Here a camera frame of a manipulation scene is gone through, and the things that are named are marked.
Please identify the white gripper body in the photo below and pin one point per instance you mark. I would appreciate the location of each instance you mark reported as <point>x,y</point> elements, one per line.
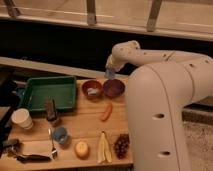
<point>111,63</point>

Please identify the blue sponge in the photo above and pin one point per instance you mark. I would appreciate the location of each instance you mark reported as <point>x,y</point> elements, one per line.
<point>110,74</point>

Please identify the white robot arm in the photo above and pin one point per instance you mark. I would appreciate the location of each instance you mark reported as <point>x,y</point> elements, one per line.
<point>156,92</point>

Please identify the purple bowl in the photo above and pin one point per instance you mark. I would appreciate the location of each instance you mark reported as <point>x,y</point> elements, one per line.
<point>113,88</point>

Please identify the red bowl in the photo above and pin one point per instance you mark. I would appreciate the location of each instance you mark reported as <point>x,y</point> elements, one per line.
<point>92,84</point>

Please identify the white item in red bowl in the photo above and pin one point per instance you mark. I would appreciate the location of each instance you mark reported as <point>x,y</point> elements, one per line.
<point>92,91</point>

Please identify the orange carrot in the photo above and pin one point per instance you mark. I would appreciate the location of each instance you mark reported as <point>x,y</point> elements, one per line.
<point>105,115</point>

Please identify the dark brown block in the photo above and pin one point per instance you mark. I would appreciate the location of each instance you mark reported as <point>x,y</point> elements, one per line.
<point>51,110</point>

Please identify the dark red grapes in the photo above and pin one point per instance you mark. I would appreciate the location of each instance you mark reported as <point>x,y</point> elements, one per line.
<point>121,146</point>

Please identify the green plastic tray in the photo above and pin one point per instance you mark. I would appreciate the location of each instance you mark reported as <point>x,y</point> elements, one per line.
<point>62,89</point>

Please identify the blue cup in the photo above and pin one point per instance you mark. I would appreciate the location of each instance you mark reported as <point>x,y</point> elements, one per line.
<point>60,135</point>

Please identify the yellow round fruit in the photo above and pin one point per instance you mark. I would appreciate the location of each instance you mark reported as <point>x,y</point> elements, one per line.
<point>81,149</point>

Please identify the yellow banana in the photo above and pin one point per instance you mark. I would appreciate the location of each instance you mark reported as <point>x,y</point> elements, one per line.
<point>103,151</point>

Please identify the white paper cup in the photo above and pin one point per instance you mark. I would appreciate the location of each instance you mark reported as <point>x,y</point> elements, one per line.
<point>22,118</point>

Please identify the metal fork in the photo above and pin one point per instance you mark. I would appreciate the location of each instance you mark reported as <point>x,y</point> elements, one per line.
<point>54,151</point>

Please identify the black handled tool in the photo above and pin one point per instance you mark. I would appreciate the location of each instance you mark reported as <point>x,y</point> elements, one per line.
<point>32,158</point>

